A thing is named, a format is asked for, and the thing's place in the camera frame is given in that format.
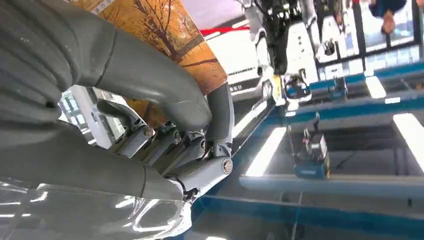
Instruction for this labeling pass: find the person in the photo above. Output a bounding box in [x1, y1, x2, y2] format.
[368, 0, 409, 37]

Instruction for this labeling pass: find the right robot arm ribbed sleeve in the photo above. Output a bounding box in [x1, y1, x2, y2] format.
[0, 0, 80, 124]

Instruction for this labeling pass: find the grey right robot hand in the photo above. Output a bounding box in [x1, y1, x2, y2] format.
[0, 6, 235, 203]

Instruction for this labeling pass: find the blue gantry hoist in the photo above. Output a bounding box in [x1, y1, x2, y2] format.
[292, 127, 331, 180]

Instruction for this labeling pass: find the blue gantry beam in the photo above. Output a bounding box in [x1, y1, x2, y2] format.
[231, 61, 424, 160]

